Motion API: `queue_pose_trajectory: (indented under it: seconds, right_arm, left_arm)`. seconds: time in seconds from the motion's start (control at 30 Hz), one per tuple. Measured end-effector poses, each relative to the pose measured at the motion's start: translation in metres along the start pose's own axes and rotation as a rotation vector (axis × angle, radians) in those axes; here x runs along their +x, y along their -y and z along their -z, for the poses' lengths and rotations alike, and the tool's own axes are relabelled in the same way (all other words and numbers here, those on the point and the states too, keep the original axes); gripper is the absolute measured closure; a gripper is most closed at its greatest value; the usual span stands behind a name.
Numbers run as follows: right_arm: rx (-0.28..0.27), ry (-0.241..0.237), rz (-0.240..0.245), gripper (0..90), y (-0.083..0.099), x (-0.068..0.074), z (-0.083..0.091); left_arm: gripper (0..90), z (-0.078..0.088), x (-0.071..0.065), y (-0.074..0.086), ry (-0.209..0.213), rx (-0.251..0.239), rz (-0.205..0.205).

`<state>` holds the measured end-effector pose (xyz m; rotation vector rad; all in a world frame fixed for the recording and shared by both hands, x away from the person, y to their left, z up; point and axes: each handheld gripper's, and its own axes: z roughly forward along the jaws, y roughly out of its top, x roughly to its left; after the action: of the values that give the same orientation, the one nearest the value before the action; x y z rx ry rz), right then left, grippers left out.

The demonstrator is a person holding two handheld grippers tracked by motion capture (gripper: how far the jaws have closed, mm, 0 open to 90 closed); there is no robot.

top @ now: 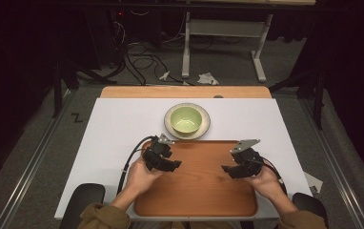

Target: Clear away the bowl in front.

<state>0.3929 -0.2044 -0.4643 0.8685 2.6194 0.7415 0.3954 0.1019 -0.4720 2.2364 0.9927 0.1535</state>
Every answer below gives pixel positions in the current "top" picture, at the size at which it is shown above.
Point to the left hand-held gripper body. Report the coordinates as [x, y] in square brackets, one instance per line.
[157, 152]

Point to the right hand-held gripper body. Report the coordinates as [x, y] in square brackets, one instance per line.
[247, 157]

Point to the person's left hand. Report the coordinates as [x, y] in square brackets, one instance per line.
[140, 178]

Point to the person's right hand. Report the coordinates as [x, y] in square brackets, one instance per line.
[267, 183]

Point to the wooden tray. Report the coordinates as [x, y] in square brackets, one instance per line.
[199, 187]

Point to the green ceramic bowl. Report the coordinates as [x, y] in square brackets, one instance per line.
[186, 119]

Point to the cream ceramic plate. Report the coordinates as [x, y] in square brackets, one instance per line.
[205, 125]

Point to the white table mat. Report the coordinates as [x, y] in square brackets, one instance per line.
[113, 127]

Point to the wooden table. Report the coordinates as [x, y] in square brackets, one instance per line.
[183, 92]

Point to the flat white paper sheet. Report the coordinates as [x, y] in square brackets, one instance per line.
[313, 183]

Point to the small white paper scrap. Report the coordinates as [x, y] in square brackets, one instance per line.
[164, 76]

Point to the black chair armrest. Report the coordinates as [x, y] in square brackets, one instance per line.
[81, 200]
[312, 205]

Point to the crumpled white paper scrap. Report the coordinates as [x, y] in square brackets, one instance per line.
[207, 78]

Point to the black metal stand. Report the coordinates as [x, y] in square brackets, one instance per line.
[64, 76]
[316, 86]

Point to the metal floor rail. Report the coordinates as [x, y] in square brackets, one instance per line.
[27, 173]
[331, 165]

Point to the white metal desk frame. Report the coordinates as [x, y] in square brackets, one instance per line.
[221, 28]

